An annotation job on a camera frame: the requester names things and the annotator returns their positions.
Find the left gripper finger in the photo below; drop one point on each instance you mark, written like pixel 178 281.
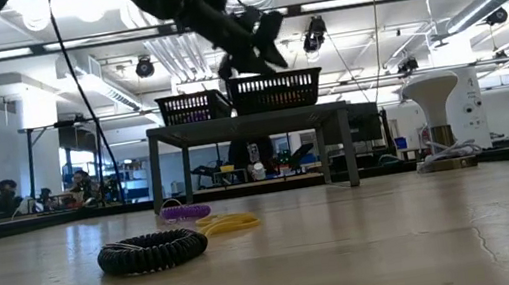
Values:
pixel 268 34
pixel 247 62

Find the black slotted plastic basket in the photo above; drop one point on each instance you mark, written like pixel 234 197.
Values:
pixel 192 96
pixel 275 78

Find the black ceiling spotlight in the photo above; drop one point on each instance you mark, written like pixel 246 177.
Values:
pixel 145 68
pixel 407 64
pixel 314 35
pixel 497 16

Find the grey perforated metal shelf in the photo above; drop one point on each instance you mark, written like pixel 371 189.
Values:
pixel 247 126

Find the person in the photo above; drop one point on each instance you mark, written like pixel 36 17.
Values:
pixel 241 157
pixel 5 200
pixel 83 185

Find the black flat screen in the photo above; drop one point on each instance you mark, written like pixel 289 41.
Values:
pixel 362 121

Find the purple spiral wrist coil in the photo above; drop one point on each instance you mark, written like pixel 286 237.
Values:
pixel 186 212

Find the yellow rubber band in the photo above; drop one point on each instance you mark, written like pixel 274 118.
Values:
pixel 231 226

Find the small blue bin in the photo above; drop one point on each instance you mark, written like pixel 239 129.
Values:
pixel 401 143

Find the black spiral wrist coil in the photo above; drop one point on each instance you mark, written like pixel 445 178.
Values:
pixel 150 259

